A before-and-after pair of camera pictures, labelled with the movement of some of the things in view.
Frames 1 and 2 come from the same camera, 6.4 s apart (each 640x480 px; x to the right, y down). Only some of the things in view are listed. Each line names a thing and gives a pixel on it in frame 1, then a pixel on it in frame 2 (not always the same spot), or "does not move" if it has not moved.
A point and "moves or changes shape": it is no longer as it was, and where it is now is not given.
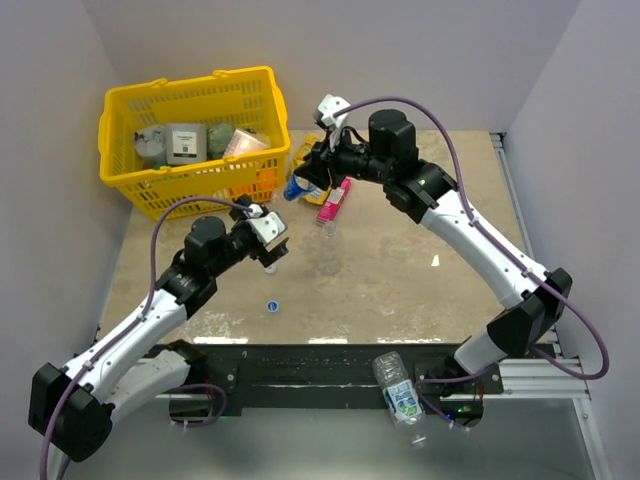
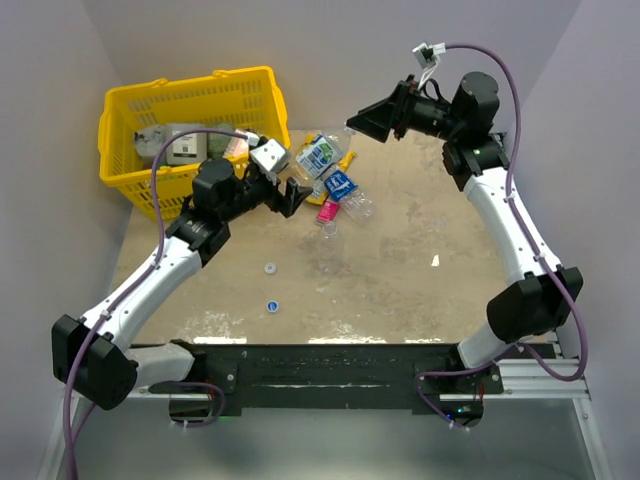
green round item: [218, 137] does not move
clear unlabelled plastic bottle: [331, 259] does not move
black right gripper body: [351, 160] → [427, 116]
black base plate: [339, 376] does not move
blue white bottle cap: [272, 306] does not move
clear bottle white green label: [401, 396] moves or changes shape
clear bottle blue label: [298, 186] moves or changes shape
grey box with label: [185, 143] does not move
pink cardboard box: [330, 210] does not move
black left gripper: [268, 257] → [286, 204]
